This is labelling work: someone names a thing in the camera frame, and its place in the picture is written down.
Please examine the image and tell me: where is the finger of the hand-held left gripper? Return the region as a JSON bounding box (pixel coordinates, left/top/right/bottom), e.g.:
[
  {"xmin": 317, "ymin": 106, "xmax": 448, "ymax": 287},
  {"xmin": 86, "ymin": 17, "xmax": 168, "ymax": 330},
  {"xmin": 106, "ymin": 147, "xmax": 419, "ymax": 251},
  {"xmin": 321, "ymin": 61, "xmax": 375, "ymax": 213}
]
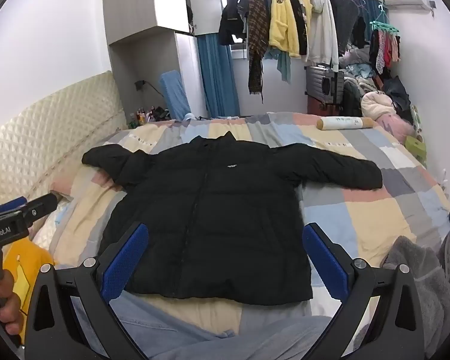
[
  {"xmin": 0, "ymin": 196, "xmax": 28, "ymax": 219},
  {"xmin": 22, "ymin": 193, "xmax": 60, "ymax": 226}
]

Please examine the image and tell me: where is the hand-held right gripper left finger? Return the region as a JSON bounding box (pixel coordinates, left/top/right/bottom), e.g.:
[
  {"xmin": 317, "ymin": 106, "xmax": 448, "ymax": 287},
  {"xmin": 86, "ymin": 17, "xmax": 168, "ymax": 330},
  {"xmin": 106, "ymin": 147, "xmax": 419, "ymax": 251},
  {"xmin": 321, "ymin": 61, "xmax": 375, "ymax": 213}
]
[{"xmin": 24, "ymin": 222, "xmax": 149, "ymax": 360}]

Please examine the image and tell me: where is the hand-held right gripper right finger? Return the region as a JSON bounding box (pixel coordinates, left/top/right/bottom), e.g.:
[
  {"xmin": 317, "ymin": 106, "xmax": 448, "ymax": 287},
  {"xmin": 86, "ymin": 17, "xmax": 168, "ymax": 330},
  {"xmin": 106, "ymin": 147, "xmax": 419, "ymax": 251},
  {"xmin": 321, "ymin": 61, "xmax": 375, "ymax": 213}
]
[{"xmin": 302, "ymin": 222, "xmax": 425, "ymax": 360}]

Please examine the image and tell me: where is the black puffer jacket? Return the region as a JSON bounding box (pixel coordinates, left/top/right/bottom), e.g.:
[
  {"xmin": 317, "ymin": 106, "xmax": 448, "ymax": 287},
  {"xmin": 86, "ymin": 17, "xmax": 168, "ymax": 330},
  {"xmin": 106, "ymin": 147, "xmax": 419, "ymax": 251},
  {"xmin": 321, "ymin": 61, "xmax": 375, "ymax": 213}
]
[{"xmin": 82, "ymin": 132, "xmax": 384, "ymax": 301}]

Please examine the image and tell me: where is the pile of clothes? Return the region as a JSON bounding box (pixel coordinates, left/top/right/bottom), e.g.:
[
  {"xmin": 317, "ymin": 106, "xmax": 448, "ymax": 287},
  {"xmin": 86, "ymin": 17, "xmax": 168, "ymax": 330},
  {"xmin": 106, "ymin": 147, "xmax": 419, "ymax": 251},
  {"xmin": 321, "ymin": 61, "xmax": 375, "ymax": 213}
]
[{"xmin": 339, "ymin": 45, "xmax": 417, "ymax": 121}]

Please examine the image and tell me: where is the person's left hand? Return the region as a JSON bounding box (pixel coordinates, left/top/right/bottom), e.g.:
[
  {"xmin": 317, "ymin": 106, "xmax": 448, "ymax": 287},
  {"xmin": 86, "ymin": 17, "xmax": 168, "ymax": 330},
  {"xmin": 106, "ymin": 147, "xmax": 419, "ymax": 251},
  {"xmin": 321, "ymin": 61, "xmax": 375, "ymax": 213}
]
[{"xmin": 0, "ymin": 269, "xmax": 25, "ymax": 346}]

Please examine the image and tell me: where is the white blue pillow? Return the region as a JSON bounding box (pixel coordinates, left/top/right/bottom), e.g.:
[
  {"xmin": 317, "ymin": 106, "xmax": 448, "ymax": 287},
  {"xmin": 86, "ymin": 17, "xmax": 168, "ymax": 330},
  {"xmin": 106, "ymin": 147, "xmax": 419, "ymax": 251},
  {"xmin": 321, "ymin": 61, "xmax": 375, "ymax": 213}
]
[{"xmin": 32, "ymin": 195, "xmax": 74, "ymax": 252}]

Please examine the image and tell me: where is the yellow pillow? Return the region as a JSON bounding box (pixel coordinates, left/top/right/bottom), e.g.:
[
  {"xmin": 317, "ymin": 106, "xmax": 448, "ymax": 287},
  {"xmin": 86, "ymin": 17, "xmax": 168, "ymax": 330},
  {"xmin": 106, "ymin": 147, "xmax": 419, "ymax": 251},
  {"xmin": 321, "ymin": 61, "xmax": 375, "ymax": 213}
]
[{"xmin": 2, "ymin": 238, "xmax": 55, "ymax": 323}]

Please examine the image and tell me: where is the cream quilted headboard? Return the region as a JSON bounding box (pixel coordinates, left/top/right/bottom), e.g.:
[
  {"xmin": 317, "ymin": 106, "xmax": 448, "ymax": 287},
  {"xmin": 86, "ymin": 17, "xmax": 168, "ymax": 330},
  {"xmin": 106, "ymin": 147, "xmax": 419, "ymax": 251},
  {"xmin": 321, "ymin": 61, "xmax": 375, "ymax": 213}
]
[{"xmin": 0, "ymin": 70, "xmax": 128, "ymax": 211}]

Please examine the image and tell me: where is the pastel patchwork bedspread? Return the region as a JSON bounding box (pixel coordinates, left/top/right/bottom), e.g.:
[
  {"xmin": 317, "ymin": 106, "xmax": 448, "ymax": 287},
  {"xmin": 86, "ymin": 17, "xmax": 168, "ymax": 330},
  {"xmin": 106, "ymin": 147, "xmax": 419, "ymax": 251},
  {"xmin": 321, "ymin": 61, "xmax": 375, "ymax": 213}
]
[{"xmin": 34, "ymin": 112, "xmax": 450, "ymax": 338}]

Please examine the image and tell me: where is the grey towel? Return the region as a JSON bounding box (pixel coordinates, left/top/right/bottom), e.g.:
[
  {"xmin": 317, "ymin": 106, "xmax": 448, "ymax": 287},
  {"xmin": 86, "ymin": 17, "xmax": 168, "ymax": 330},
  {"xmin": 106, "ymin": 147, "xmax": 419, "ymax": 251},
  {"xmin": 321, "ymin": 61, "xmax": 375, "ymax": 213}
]
[{"xmin": 380, "ymin": 208, "xmax": 450, "ymax": 359}]

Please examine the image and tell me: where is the cream rolled bolster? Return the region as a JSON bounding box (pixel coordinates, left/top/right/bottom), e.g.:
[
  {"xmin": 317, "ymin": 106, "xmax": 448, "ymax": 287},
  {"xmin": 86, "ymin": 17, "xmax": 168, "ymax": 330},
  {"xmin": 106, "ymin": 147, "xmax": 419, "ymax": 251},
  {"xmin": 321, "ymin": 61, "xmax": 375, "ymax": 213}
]
[{"xmin": 318, "ymin": 116, "xmax": 376, "ymax": 131}]

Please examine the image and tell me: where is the clutter of bottles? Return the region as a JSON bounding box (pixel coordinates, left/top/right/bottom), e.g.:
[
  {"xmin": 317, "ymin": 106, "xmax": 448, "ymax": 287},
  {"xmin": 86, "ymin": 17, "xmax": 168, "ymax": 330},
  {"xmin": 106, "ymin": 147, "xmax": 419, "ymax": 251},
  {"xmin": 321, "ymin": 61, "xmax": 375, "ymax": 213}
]
[{"xmin": 129, "ymin": 106, "xmax": 171, "ymax": 126}]

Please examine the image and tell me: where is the green box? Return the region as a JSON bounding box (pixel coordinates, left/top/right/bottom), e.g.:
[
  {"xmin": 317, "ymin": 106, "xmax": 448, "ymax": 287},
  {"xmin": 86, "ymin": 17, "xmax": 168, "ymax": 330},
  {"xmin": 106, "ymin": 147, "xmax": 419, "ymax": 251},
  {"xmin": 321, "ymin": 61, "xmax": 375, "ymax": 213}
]
[{"xmin": 405, "ymin": 135, "xmax": 427, "ymax": 166}]

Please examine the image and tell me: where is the pink plush blanket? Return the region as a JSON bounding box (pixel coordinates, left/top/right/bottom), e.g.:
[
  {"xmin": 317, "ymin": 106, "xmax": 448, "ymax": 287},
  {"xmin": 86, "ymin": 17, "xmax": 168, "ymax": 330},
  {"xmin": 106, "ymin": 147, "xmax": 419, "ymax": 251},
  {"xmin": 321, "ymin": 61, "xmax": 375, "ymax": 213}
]
[{"xmin": 375, "ymin": 112, "xmax": 415, "ymax": 140}]

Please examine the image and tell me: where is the cream plush blanket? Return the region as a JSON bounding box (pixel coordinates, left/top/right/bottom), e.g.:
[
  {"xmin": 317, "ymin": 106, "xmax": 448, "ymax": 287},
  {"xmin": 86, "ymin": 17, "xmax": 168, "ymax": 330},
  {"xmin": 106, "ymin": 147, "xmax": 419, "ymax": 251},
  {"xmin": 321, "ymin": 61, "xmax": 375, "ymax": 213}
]
[{"xmin": 361, "ymin": 91, "xmax": 396, "ymax": 121}]

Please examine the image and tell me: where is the blue folded board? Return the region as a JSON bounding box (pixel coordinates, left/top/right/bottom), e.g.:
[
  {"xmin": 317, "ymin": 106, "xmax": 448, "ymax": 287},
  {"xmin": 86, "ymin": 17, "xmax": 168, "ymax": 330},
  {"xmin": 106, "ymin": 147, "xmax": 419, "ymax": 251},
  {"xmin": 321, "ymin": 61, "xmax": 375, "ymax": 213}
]
[{"xmin": 158, "ymin": 70, "xmax": 192, "ymax": 121}]

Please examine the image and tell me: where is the silver suitcase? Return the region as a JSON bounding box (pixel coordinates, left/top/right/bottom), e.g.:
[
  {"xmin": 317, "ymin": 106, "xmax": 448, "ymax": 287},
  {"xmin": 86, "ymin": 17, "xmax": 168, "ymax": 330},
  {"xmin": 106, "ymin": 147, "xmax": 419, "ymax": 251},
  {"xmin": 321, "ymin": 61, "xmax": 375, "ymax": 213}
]
[{"xmin": 305, "ymin": 65, "xmax": 346, "ymax": 107}]

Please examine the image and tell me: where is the teal hanging cloth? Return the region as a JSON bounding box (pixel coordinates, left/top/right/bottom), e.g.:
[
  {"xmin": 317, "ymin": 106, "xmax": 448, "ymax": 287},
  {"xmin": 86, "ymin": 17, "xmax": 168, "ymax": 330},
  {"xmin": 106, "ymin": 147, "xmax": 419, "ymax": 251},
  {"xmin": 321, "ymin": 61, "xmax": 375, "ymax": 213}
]
[{"xmin": 264, "ymin": 50, "xmax": 291, "ymax": 83}]

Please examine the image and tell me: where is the blue curtain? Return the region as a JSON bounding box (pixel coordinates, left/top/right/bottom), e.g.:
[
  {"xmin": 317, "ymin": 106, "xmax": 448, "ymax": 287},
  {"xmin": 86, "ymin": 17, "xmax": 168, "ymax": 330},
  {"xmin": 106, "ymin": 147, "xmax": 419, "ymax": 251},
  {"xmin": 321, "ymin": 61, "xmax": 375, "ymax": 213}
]
[{"xmin": 197, "ymin": 34, "xmax": 241, "ymax": 119}]

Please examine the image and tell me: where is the hanging small laundry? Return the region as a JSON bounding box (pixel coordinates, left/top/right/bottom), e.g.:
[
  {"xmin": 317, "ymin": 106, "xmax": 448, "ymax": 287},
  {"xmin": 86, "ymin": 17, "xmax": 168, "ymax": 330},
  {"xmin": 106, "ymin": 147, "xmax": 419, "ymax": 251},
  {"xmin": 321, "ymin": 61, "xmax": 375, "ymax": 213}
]
[{"xmin": 369, "ymin": 30, "xmax": 402, "ymax": 76}]

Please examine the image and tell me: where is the grey bedside niche shelf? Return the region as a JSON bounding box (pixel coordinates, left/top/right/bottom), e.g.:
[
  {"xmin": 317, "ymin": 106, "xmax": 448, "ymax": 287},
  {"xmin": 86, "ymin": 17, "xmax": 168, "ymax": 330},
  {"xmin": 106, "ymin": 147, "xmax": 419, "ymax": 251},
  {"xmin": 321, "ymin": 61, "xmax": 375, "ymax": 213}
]
[{"xmin": 102, "ymin": 0, "xmax": 226, "ymax": 121}]

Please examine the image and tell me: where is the white hoodie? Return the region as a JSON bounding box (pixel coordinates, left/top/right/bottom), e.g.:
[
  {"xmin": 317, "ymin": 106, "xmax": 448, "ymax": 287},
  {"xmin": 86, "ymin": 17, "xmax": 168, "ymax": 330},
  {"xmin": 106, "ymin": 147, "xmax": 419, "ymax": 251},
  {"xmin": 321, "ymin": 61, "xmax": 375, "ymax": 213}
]
[{"xmin": 307, "ymin": 0, "xmax": 340, "ymax": 73}]

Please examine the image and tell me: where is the yellow fleece hoodie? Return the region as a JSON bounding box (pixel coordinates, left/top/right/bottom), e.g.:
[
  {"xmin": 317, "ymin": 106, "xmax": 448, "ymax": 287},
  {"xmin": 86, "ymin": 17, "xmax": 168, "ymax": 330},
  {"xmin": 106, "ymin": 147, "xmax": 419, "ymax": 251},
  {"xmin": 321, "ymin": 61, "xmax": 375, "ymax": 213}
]
[{"xmin": 267, "ymin": 0, "xmax": 302, "ymax": 59}]

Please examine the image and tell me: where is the green clip hanger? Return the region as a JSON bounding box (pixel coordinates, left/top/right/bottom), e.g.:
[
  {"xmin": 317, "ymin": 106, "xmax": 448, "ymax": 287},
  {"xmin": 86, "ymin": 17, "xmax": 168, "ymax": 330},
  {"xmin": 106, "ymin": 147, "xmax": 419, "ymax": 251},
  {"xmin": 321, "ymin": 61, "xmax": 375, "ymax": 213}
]
[{"xmin": 369, "ymin": 4, "xmax": 401, "ymax": 35}]

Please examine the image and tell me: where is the black hanging garment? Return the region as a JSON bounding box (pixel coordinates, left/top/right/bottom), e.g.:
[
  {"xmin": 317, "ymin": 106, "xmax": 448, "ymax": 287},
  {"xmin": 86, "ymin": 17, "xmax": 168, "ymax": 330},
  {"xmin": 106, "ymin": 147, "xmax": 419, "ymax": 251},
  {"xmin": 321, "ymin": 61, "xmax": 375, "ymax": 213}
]
[{"xmin": 285, "ymin": 0, "xmax": 309, "ymax": 56}]

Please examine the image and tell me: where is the dark grey sweater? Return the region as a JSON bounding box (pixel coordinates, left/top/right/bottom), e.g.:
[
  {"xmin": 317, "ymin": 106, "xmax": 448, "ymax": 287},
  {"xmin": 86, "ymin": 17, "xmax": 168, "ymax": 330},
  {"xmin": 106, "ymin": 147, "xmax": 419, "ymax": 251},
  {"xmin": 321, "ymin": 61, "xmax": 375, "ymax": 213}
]
[{"xmin": 322, "ymin": 0, "xmax": 365, "ymax": 57}]

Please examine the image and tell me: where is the black hanging jacket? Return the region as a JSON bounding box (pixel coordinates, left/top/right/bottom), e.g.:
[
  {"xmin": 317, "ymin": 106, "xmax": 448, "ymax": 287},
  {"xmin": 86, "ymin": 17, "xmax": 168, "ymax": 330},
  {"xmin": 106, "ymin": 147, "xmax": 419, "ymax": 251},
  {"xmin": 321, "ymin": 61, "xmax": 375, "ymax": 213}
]
[{"xmin": 218, "ymin": 0, "xmax": 250, "ymax": 46}]

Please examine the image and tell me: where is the white air conditioner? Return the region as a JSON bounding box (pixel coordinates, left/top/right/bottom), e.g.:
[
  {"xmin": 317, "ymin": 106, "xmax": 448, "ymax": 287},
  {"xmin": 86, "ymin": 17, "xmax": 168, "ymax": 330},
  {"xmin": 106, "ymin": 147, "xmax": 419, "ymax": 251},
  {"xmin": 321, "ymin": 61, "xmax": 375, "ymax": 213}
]
[{"xmin": 382, "ymin": 0, "xmax": 436, "ymax": 11}]

